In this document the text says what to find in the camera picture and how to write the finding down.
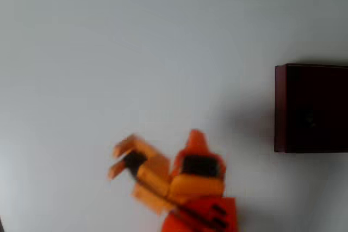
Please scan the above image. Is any dark red open box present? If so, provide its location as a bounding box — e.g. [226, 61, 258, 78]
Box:
[274, 62, 348, 154]

